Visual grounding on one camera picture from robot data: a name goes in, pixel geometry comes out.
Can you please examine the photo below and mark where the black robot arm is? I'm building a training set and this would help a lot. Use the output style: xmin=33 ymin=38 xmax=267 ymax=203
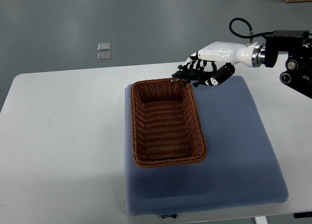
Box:
xmin=185 ymin=30 xmax=312 ymax=97

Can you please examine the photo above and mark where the upper metal floor plate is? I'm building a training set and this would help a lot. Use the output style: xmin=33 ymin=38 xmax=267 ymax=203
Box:
xmin=97 ymin=42 xmax=110 ymax=51

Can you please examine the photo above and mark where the metal floor plate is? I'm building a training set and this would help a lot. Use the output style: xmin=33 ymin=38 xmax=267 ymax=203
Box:
xmin=97 ymin=51 xmax=111 ymax=62
xmin=97 ymin=42 xmax=110 ymax=51

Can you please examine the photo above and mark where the dark toy crocodile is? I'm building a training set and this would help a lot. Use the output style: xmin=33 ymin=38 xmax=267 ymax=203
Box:
xmin=171 ymin=62 xmax=217 ymax=87

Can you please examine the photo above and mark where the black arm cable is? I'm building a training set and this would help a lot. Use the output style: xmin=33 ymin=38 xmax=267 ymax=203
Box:
xmin=229 ymin=18 xmax=273 ymax=41

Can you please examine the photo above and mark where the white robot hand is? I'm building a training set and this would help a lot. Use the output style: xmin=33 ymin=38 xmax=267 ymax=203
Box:
xmin=185 ymin=41 xmax=260 ymax=86

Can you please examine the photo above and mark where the blue foam cushion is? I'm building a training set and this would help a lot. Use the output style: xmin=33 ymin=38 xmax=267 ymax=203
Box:
xmin=125 ymin=75 xmax=289 ymax=216

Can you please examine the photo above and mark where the lower metal floor plate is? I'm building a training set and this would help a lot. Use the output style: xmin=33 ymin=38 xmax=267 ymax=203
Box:
xmin=97 ymin=51 xmax=111 ymax=62

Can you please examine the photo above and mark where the brown wicker basket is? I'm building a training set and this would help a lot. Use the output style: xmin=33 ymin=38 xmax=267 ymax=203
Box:
xmin=130 ymin=78 xmax=207 ymax=168

